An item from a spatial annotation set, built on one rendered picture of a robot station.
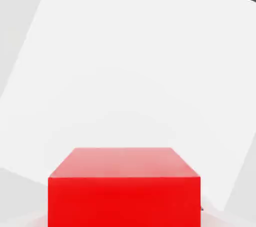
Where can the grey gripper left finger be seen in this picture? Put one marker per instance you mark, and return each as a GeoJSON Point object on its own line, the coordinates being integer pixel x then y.
{"type": "Point", "coordinates": [43, 222]}

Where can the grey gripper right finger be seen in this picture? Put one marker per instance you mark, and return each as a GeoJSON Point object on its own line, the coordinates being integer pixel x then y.
{"type": "Point", "coordinates": [206, 221]}

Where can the small red cube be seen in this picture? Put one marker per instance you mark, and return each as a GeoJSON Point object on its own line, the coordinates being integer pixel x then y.
{"type": "Point", "coordinates": [124, 201]}

